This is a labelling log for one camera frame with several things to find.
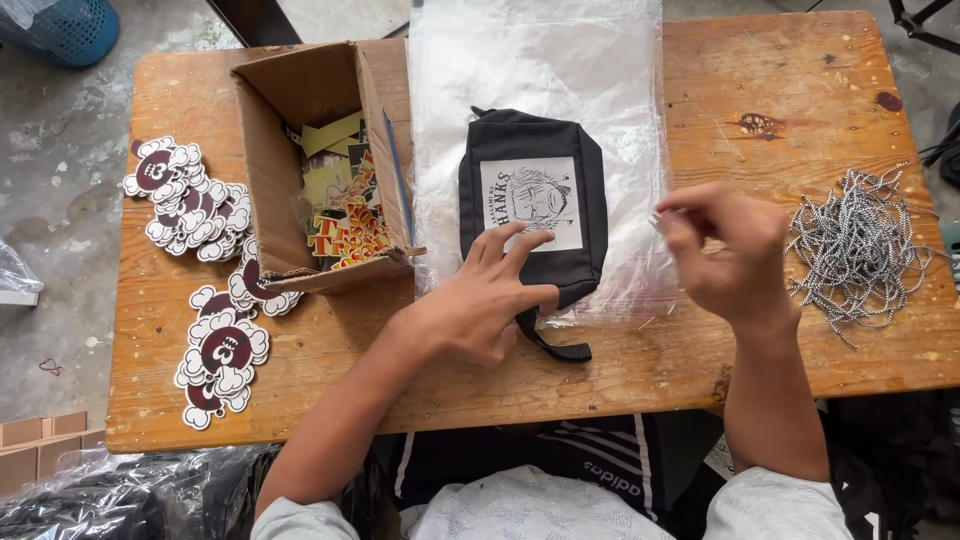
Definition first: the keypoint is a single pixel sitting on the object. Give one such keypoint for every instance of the pile of maroon cloud stickers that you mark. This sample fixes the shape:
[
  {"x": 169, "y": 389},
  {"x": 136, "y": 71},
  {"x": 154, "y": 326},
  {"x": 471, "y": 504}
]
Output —
[{"x": 217, "y": 345}]

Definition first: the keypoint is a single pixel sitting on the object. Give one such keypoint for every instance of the blue sheet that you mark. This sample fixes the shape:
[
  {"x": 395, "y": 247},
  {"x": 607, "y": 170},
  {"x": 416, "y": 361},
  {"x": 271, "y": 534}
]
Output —
[{"x": 397, "y": 172}]

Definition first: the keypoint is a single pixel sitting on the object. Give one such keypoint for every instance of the blue plastic basket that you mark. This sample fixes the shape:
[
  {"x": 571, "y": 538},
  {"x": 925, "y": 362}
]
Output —
[{"x": 64, "y": 26}]

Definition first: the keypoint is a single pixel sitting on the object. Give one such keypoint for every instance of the black tripod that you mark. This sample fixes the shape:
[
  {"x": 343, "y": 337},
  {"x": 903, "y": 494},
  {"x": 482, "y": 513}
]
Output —
[{"x": 919, "y": 22}]

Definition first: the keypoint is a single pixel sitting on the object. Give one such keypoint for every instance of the person's black striped shorts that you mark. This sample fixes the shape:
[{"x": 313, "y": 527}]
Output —
[{"x": 600, "y": 450}]

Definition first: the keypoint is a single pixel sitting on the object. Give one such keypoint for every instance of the red rubber band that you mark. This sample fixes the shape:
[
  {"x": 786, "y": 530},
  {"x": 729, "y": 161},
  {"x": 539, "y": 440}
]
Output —
[{"x": 51, "y": 367}]

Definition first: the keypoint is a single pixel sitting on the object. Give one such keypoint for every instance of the pile of colourful paper stickers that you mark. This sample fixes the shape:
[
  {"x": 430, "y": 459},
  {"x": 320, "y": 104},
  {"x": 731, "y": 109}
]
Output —
[{"x": 349, "y": 217}]

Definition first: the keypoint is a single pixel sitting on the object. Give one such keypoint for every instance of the person's right hand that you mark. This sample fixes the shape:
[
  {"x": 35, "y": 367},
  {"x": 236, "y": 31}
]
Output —
[{"x": 739, "y": 255}]

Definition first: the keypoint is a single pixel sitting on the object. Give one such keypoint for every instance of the person's right fingers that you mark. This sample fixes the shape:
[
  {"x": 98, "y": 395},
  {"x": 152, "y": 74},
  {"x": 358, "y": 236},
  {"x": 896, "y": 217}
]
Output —
[{"x": 681, "y": 234}]

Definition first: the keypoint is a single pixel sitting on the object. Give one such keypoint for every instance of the heap of plastic-wrapped black bags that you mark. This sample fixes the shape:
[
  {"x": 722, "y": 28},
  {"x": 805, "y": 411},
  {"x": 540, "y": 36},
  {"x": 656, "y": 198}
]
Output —
[{"x": 150, "y": 499}]

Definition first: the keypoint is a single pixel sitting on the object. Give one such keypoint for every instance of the stack of flat brown cartons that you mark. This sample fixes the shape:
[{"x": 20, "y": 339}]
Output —
[{"x": 34, "y": 450}]

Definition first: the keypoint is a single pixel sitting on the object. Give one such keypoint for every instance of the open brown cardboard box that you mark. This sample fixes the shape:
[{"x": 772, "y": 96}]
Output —
[{"x": 270, "y": 165}]

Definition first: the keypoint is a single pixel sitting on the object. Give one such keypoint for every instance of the person's left hand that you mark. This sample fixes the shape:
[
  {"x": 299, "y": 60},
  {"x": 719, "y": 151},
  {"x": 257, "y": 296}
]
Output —
[{"x": 465, "y": 307}]

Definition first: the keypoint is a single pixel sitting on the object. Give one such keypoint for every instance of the clear plastic bag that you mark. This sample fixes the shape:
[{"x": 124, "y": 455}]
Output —
[{"x": 13, "y": 274}]

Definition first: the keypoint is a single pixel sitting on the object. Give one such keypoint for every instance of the person's white patterned shirt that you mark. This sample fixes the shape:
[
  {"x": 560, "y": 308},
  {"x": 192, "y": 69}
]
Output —
[{"x": 525, "y": 510}]

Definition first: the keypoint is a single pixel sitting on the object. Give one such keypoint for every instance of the black pouch with printed patch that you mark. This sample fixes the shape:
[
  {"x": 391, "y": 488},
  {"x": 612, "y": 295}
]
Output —
[{"x": 525, "y": 139}]

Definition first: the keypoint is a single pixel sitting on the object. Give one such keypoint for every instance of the stack of clear plastic bags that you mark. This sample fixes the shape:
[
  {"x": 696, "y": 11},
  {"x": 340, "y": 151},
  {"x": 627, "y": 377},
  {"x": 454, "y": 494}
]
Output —
[{"x": 540, "y": 67}]

